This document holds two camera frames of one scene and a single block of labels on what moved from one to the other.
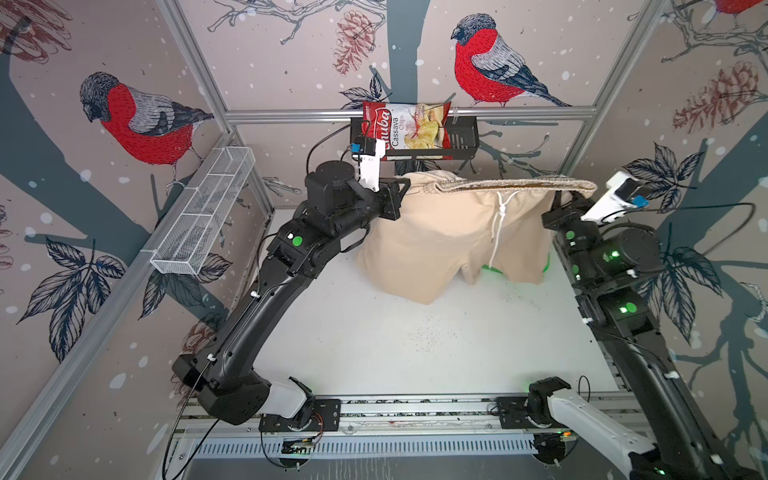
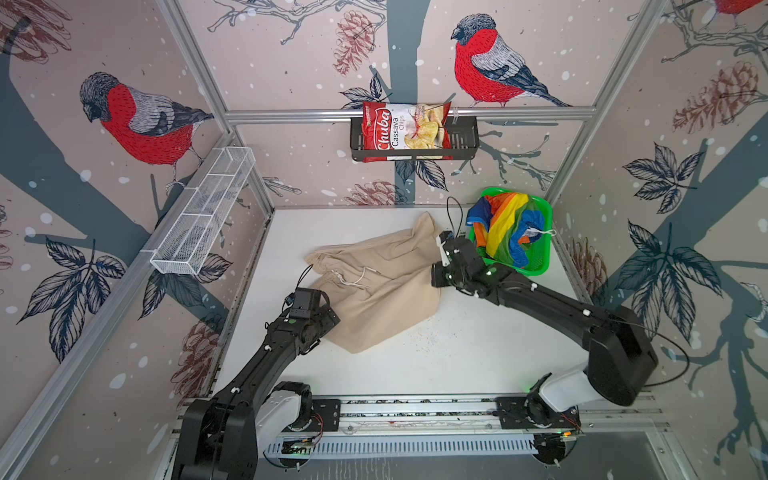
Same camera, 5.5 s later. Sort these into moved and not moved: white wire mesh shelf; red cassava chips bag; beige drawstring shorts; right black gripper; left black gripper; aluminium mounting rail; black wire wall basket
Moved: left black gripper; right black gripper; beige drawstring shorts
Not moved: white wire mesh shelf; red cassava chips bag; black wire wall basket; aluminium mounting rail
